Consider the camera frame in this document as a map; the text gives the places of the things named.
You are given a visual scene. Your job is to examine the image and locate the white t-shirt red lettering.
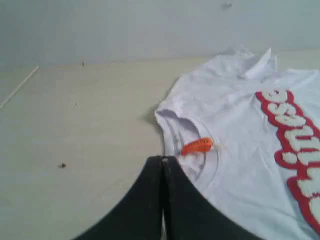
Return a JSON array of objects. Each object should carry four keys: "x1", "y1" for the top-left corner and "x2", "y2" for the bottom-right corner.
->
[{"x1": 154, "y1": 50, "x2": 320, "y2": 240}]

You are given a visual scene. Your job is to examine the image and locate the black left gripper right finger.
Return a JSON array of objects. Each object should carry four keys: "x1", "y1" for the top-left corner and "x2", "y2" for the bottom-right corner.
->
[{"x1": 162, "y1": 156, "x2": 260, "y2": 240}]

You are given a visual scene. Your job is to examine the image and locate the orange neck label tag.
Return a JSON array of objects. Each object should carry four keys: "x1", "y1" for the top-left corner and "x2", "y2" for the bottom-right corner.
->
[{"x1": 181, "y1": 137, "x2": 215, "y2": 156}]

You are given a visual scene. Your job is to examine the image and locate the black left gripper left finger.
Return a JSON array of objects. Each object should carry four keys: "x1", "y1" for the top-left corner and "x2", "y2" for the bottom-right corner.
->
[{"x1": 76, "y1": 156, "x2": 163, "y2": 240}]

